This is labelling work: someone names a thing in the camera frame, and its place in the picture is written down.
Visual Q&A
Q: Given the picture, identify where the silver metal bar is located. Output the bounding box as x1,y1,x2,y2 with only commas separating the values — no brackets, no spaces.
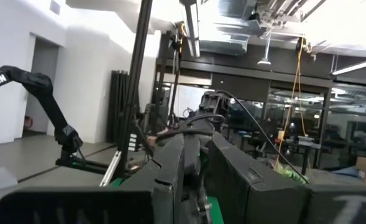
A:
99,151,123,187

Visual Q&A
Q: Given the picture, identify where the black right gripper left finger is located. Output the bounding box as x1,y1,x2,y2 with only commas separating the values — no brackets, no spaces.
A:
119,133,186,224

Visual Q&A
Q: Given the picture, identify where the black looped cable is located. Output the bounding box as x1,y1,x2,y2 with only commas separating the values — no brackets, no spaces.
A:
156,113,226,140

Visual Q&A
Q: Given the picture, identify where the yellow hanging cable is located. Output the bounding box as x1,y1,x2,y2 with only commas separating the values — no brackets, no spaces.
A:
275,37,308,170

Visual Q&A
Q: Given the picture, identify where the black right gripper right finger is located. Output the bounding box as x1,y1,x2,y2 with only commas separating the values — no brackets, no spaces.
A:
205,133,309,224

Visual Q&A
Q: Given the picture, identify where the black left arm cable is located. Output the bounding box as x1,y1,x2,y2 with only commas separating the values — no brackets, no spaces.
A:
215,89,309,184

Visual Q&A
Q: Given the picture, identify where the white pendant lamp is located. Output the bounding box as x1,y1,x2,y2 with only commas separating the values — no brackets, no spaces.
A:
257,29,272,67

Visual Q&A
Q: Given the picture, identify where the black folded stands bundle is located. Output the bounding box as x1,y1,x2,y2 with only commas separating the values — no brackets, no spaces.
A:
106,70,140,144

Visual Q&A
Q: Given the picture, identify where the long ceiling light fixture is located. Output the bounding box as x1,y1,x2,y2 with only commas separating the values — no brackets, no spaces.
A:
181,0,201,58

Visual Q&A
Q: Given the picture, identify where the white ceiling light tube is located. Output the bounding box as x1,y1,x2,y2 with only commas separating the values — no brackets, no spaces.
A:
331,58,366,77

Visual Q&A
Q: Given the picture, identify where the black background table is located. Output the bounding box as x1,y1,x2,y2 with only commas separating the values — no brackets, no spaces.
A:
281,136,323,177

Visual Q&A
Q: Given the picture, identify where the black frame post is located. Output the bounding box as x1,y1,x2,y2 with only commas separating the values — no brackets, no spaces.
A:
117,0,154,180

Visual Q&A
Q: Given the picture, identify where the silver rectangular air duct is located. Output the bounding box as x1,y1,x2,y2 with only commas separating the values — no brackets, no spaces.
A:
198,0,264,57

